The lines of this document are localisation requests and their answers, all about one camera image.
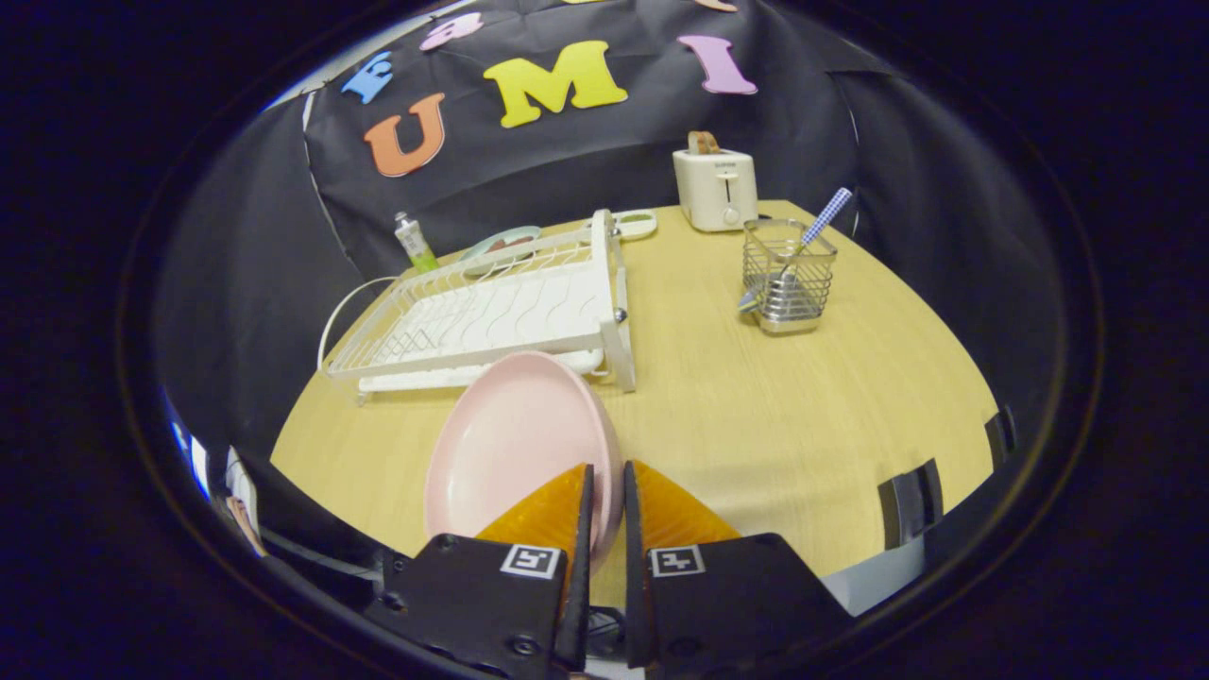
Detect small green-rimmed plate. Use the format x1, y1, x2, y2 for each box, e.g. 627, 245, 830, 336
458, 225, 542, 280

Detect white divided sauce dish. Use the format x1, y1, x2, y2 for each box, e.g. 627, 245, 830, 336
590, 209, 658, 241

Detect dark table edge bracket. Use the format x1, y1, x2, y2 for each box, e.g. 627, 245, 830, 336
984, 405, 1018, 470
877, 459, 945, 552

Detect black backdrop cloth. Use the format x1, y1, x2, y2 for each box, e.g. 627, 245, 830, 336
151, 0, 1064, 473

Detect cream toaster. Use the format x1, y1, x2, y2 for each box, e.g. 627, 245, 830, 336
673, 148, 759, 233

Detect white dish rack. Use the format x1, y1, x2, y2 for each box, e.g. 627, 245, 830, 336
316, 209, 639, 407

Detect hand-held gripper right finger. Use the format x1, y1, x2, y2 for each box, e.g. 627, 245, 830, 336
623, 460, 856, 676

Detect green dish soap bottle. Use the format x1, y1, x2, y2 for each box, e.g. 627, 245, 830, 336
394, 211, 440, 275

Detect blue checkered handle spoon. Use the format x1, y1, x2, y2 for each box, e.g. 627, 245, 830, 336
737, 187, 854, 315

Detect pink plate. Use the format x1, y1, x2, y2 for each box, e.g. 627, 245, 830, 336
423, 351, 626, 577

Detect metal wire basket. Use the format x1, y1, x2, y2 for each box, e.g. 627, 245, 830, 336
741, 218, 839, 335

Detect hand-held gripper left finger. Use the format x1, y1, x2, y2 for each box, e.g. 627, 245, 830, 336
364, 463, 596, 676

